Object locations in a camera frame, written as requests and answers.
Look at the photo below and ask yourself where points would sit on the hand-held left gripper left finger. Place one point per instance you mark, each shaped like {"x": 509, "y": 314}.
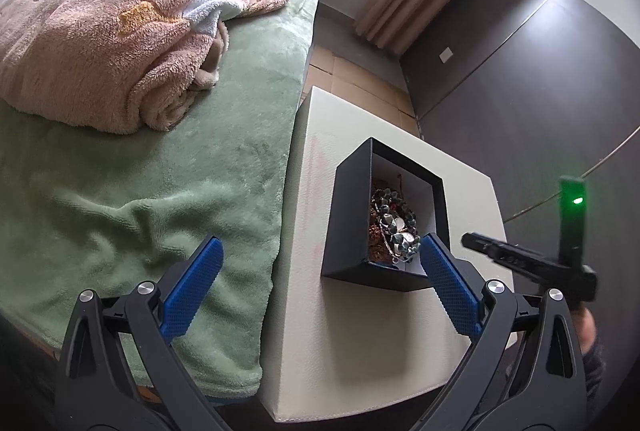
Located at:
{"x": 196, "y": 283}

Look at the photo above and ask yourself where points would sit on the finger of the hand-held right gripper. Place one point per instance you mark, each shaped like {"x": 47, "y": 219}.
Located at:
{"x": 477, "y": 243}

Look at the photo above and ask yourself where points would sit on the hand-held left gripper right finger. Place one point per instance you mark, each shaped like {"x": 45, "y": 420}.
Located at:
{"x": 450, "y": 288}

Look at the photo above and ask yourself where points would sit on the pile of beaded jewelry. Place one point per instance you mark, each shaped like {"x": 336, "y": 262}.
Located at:
{"x": 395, "y": 226}

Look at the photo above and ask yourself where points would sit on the black box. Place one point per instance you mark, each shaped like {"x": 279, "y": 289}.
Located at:
{"x": 345, "y": 221}

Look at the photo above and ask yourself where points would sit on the person's right forearm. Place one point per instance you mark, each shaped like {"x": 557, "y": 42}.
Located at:
{"x": 595, "y": 376}

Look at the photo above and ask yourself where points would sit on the person's right hand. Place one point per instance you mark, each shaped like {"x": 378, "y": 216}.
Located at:
{"x": 586, "y": 328}

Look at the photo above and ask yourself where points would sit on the bed with green sheet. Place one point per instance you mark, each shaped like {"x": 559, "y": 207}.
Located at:
{"x": 150, "y": 211}

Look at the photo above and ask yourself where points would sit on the white bedside table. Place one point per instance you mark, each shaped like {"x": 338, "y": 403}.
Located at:
{"x": 310, "y": 321}

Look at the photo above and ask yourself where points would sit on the dark grey wardrobe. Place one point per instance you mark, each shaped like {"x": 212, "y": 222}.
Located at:
{"x": 525, "y": 101}

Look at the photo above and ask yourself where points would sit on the pink fleece blanket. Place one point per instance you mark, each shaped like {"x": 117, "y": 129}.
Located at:
{"x": 125, "y": 36}

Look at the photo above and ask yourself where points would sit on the white wall outlet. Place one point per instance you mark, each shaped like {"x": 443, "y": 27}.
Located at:
{"x": 446, "y": 55}

